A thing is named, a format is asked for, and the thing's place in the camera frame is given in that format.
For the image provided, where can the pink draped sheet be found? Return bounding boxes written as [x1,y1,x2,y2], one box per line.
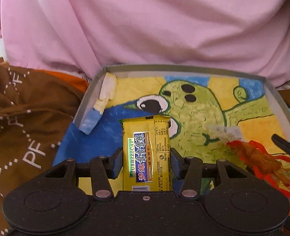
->
[0,0,290,87]

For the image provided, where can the yellow snack bar packet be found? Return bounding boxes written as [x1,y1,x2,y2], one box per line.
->
[121,115,173,192]

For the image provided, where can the red dried meat snack packet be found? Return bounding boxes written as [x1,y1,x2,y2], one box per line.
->
[206,125,290,198]

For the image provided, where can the grey tray with frog drawing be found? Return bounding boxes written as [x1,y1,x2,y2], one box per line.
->
[54,65,290,166]

